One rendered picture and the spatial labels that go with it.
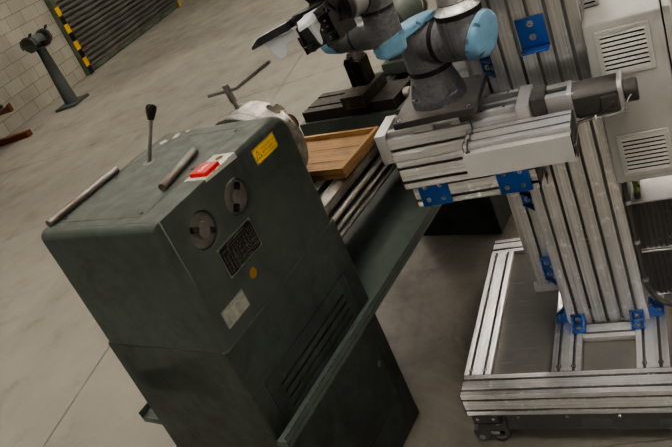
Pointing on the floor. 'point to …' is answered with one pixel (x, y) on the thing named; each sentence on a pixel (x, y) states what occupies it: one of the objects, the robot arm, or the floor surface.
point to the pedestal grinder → (51, 67)
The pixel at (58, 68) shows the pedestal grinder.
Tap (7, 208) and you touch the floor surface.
